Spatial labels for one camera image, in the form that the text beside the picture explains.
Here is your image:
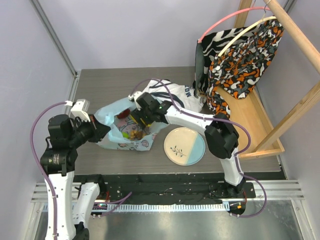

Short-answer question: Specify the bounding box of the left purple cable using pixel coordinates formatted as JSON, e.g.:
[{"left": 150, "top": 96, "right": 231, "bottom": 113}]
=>
[{"left": 30, "top": 100, "right": 73, "bottom": 240}]

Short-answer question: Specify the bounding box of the wooden clothes rack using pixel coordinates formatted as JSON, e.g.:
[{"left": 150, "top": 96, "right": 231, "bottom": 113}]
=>
[{"left": 218, "top": 0, "right": 320, "bottom": 161}]

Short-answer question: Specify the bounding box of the yellow fake banana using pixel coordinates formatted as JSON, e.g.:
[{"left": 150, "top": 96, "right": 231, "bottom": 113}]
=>
[{"left": 130, "top": 115, "right": 151, "bottom": 129}]

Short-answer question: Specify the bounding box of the zebra print garment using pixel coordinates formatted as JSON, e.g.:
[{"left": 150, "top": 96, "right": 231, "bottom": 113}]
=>
[{"left": 191, "top": 27, "right": 245, "bottom": 98}]

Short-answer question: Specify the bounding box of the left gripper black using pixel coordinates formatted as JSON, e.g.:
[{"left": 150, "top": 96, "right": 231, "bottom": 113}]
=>
[{"left": 68, "top": 113, "right": 111, "bottom": 147}]

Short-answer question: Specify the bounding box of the cream and blue plate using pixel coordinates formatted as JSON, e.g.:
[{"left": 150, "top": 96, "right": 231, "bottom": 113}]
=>
[{"left": 163, "top": 127, "right": 206, "bottom": 166}]

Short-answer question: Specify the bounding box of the orange camouflage print garment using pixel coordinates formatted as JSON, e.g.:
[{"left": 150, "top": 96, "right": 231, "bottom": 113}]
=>
[{"left": 206, "top": 19, "right": 285, "bottom": 118}]

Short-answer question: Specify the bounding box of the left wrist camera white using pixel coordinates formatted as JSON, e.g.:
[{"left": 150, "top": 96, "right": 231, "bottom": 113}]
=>
[{"left": 70, "top": 99, "right": 91, "bottom": 122}]

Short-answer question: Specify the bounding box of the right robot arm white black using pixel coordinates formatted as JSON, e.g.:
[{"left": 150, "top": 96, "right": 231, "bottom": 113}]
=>
[{"left": 128, "top": 91, "right": 246, "bottom": 198}]

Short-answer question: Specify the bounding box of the white slotted cable duct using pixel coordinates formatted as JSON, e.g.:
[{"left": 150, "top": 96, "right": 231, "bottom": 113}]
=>
[{"left": 91, "top": 202, "right": 230, "bottom": 213}]

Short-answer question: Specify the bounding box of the green fake fruit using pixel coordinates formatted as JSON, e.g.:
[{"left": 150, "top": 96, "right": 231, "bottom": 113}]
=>
[{"left": 122, "top": 132, "right": 130, "bottom": 139}]

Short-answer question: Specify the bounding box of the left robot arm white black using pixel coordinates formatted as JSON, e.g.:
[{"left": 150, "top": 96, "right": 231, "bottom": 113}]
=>
[{"left": 40, "top": 114, "right": 111, "bottom": 240}]

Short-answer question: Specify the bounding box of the red fake apple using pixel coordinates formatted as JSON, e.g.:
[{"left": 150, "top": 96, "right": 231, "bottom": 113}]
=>
[{"left": 117, "top": 109, "right": 131, "bottom": 119}]

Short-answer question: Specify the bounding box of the cream hanger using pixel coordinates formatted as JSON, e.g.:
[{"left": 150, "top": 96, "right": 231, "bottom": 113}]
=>
[{"left": 218, "top": 16, "right": 276, "bottom": 57}]

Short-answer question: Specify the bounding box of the pink hanger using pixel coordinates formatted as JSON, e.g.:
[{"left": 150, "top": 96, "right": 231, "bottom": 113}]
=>
[{"left": 197, "top": 6, "right": 271, "bottom": 43}]

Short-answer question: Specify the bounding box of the white jersey with navy trim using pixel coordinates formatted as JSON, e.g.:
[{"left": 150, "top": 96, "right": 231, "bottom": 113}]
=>
[{"left": 142, "top": 79, "right": 205, "bottom": 113}]

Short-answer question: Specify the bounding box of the aluminium frame post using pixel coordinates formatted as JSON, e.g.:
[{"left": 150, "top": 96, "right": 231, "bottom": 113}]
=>
[{"left": 29, "top": 0, "right": 77, "bottom": 78}]

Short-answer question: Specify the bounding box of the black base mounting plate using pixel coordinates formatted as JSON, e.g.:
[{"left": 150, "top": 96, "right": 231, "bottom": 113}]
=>
[{"left": 72, "top": 173, "right": 257, "bottom": 205}]

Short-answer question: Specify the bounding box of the light blue plastic bag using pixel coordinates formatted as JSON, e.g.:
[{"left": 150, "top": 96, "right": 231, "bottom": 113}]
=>
[{"left": 94, "top": 97, "right": 168, "bottom": 151}]

